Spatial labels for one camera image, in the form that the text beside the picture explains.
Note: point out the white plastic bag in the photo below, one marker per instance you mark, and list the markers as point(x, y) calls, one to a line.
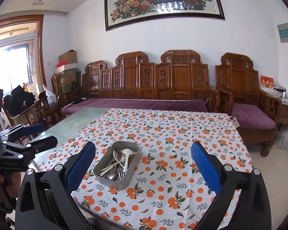
point(51, 98)

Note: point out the white plastic ladle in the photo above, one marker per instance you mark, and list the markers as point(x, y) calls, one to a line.
point(127, 153)

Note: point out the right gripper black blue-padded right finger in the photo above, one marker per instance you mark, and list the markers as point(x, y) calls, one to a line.
point(253, 207)

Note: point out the framed peacock flower painting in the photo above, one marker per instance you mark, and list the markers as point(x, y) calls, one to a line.
point(123, 12)

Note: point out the stacked cardboard boxes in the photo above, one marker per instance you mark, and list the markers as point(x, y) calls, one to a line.
point(65, 71)

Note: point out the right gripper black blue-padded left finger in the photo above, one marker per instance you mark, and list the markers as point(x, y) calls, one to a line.
point(45, 201)

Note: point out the grey rectangular utensil tray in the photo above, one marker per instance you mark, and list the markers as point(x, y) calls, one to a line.
point(112, 156)

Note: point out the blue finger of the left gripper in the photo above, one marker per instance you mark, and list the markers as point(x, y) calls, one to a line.
point(31, 130)

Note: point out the person's left hand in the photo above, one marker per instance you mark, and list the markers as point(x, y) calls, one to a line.
point(13, 186)

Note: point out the metal spoon in tray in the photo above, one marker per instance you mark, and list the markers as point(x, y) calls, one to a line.
point(111, 174)

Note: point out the black clothes pile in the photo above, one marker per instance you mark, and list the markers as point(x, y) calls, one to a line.
point(18, 101)

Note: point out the grey wall electrical panel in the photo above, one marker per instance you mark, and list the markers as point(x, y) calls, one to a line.
point(283, 32)

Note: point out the carved wooden armchair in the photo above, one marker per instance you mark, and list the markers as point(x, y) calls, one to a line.
point(238, 82)

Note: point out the purple armchair cushion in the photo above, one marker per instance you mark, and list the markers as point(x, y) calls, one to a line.
point(251, 117)

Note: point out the wooden chopstick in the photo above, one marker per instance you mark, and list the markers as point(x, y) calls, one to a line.
point(123, 160)

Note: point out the purple sofa cushion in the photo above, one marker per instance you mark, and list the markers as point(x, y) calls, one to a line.
point(196, 105)

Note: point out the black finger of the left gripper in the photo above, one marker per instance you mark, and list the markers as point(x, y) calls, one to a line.
point(33, 148)

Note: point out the metal fork in tray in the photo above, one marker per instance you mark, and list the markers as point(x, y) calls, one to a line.
point(121, 173)

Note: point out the long carved wooden sofa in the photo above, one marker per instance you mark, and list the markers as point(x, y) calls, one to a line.
point(180, 76)

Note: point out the wooden side table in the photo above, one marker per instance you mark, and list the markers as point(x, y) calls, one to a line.
point(282, 116)

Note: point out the red gift box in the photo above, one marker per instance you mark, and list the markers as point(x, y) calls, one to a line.
point(266, 82)

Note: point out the wooden chair at left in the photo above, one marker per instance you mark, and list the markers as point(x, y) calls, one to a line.
point(38, 113)

